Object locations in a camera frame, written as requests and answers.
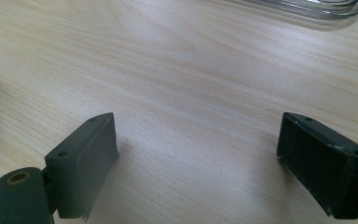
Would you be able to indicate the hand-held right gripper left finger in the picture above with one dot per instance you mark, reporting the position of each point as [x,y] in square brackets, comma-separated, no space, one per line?
[84,165]

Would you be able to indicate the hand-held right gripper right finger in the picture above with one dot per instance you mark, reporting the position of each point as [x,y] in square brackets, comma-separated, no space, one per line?
[320,168]

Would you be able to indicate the clear ridged dish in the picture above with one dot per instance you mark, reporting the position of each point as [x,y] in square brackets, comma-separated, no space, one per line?
[323,11]

